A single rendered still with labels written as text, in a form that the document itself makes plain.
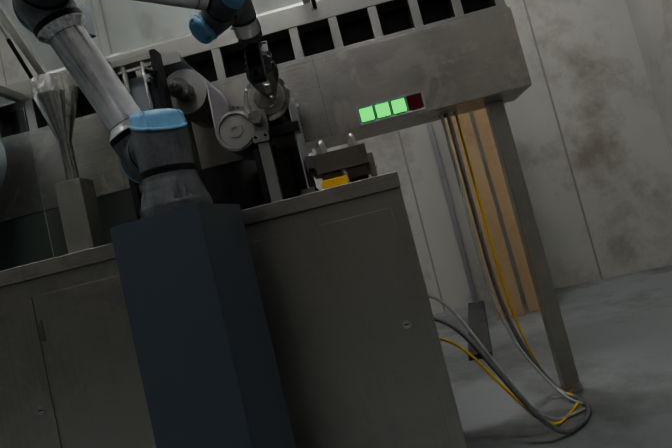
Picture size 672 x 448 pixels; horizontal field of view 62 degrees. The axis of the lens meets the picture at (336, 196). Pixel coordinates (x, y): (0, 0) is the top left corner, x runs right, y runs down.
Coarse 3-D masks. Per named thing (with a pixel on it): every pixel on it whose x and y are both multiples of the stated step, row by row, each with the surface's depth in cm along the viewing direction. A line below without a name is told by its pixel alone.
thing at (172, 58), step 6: (168, 54) 173; (174, 54) 173; (162, 60) 173; (168, 60) 173; (174, 60) 173; (180, 60) 173; (168, 66) 178; (174, 66) 179; (180, 66) 181; (186, 66) 182; (168, 72) 183; (198, 72) 194
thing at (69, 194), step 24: (48, 96) 183; (72, 96) 188; (48, 120) 185; (72, 120) 189; (72, 168) 186; (72, 192) 183; (72, 216) 182; (96, 216) 188; (72, 240) 182; (96, 240) 184
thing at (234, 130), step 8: (232, 112) 173; (240, 112) 173; (224, 120) 174; (232, 120) 174; (240, 120) 174; (248, 120) 173; (216, 128) 173; (224, 128) 174; (232, 128) 173; (240, 128) 173; (248, 128) 173; (224, 136) 174; (232, 136) 173; (240, 136) 173; (248, 136) 173; (224, 144) 173; (232, 144) 173; (240, 144) 173
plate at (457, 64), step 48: (384, 48) 204; (432, 48) 203; (480, 48) 201; (240, 96) 207; (336, 96) 204; (384, 96) 203; (432, 96) 202; (480, 96) 200; (48, 144) 212; (96, 144) 211; (288, 144) 205; (336, 144) 224; (48, 192) 211; (96, 192) 209
